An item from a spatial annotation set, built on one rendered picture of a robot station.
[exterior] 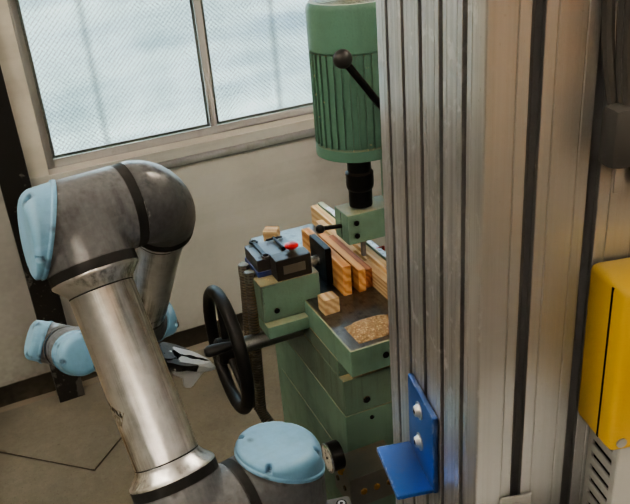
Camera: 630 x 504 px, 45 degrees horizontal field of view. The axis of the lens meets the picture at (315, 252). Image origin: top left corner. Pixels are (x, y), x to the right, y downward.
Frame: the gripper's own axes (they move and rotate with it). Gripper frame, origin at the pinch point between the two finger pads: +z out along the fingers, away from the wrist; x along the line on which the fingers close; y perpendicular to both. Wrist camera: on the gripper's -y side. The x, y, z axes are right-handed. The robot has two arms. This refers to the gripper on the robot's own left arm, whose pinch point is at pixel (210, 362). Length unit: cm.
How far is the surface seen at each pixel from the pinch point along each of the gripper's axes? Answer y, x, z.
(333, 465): 8.0, 18.8, 24.8
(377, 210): -39.4, -6.7, 26.1
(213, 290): -10.9, -11.9, 0.0
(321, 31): -68, -6, -2
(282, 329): -8.7, -4.5, 15.1
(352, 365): -13.0, 16.5, 20.2
